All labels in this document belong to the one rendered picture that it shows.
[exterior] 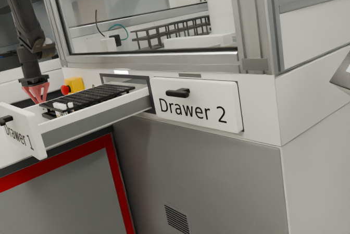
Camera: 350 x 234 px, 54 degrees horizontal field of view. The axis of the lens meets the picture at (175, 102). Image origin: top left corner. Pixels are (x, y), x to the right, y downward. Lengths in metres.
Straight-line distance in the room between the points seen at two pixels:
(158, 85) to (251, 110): 0.28
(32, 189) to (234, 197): 0.61
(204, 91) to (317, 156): 0.30
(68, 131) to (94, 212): 0.45
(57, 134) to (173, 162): 0.34
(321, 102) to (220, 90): 0.23
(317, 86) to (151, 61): 0.42
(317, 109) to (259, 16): 0.26
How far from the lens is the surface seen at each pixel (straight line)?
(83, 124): 0.90
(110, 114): 0.93
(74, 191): 1.21
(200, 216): 1.03
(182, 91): 0.78
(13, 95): 1.79
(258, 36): 0.67
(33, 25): 1.18
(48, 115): 1.03
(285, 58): 0.70
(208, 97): 0.78
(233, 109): 0.73
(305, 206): 0.85
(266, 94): 0.69
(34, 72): 1.27
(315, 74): 0.80
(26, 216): 1.17
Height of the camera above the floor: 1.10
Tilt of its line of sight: 15 degrees down
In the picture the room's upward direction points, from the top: 10 degrees counter-clockwise
